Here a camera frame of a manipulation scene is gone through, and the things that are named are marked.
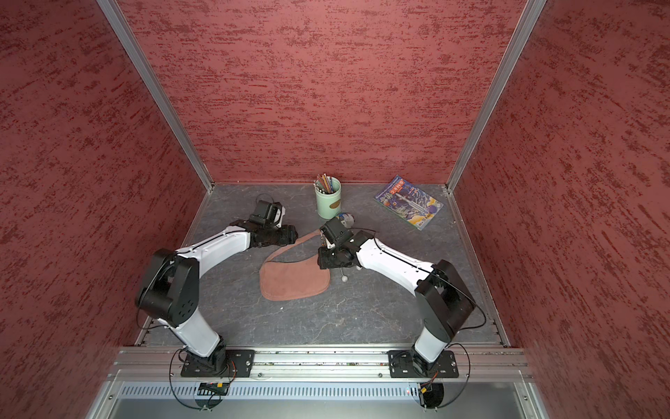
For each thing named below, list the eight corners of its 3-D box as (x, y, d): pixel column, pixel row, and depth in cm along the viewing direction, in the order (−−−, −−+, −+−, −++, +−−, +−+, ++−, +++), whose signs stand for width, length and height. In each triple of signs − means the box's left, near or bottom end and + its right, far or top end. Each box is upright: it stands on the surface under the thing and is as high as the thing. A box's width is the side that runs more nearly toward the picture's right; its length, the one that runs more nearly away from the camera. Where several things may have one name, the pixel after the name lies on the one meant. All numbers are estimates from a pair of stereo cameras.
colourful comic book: (372, 197, 119) (372, 194, 118) (397, 177, 128) (397, 174, 126) (418, 230, 108) (420, 227, 106) (442, 206, 116) (444, 203, 115)
